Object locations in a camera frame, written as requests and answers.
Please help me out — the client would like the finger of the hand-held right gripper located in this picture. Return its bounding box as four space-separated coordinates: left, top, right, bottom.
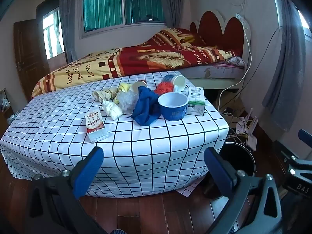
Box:
273 140 300 162
298 129 312 150

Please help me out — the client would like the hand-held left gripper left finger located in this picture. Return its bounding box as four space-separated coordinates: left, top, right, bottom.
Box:
26 147 105 234

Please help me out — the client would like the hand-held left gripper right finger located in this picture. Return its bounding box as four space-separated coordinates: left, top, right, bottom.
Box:
204 147 284 234

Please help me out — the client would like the black trash bin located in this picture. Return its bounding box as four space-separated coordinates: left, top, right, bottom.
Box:
214 142 256 200

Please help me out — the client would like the red and white carton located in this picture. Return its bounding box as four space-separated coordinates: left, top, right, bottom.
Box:
85 108 108 144

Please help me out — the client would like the white tissue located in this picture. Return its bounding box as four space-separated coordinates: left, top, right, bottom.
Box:
101 99 123 121

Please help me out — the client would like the blue paper bowl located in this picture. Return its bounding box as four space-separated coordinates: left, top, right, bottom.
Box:
158 93 189 121

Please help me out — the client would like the green and white carton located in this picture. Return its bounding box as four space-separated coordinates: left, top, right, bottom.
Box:
186 86 206 116

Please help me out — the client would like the yellow wrapper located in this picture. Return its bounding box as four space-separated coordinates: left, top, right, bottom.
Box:
93 88 120 102

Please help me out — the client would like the clear plastic bag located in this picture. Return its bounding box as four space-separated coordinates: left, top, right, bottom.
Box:
118 90 139 111

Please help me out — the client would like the blue cloth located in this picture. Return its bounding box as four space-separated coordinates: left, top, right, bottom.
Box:
127 86 162 126

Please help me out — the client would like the white paper cup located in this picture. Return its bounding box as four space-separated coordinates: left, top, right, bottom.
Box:
172 75 187 93

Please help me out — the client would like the orange mesh ball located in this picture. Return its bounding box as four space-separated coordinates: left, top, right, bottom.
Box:
154 82 174 96

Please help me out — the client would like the white router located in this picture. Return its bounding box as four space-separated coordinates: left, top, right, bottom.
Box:
235 107 259 152

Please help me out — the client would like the cardboard box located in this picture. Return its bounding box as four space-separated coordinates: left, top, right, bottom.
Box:
221 113 242 129

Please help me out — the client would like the white black-grid tablecloth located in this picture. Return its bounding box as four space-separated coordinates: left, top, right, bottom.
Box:
0 70 230 199

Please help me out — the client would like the grey curtain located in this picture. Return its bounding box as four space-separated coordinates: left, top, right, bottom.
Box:
60 0 84 62
156 0 184 30
262 0 306 132

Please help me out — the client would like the floral pillow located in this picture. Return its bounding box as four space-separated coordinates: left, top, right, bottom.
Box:
229 57 246 67

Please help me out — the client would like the bright side window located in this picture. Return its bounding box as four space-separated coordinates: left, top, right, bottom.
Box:
295 5 312 42

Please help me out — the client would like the red yellow printed blanket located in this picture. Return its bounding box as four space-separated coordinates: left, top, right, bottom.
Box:
31 28 240 99

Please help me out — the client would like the red scalloped headboard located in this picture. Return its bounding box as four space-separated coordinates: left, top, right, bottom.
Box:
189 10 251 61

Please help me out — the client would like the brown wooden door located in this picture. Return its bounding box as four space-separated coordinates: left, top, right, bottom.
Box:
13 19 66 98

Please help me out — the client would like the small bright window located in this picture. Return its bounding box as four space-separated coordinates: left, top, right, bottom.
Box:
43 7 65 60

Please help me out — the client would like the large window green curtain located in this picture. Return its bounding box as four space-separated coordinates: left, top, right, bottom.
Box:
79 0 168 38

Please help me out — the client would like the black cable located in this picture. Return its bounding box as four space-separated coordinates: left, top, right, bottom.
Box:
240 26 283 98

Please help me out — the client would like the bed with white frame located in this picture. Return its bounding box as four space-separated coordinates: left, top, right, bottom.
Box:
31 10 251 99

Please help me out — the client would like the white cable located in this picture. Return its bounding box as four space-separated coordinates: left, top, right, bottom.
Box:
218 2 252 113

